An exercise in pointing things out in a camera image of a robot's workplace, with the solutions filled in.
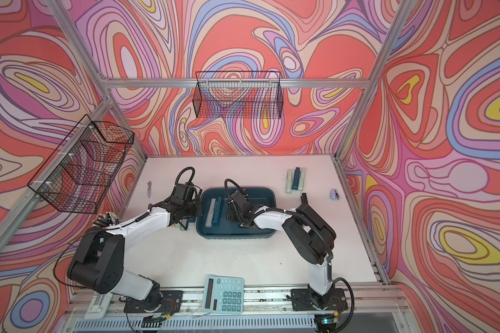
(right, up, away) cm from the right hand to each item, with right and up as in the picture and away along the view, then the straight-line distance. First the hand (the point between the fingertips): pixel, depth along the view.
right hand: (231, 217), depth 94 cm
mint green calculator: (-1, -23, -20) cm, 31 cm away
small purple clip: (-44, +13, +12) cm, 47 cm away
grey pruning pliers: (-10, +1, -2) cm, 10 cm away
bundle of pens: (-46, +3, -17) cm, 49 cm away
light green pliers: (+29, +17, +14) cm, 36 cm away
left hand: (-12, +5, -2) cm, 13 cm away
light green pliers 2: (+35, +18, +13) cm, 41 cm away
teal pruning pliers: (-7, +3, +1) cm, 7 cm away
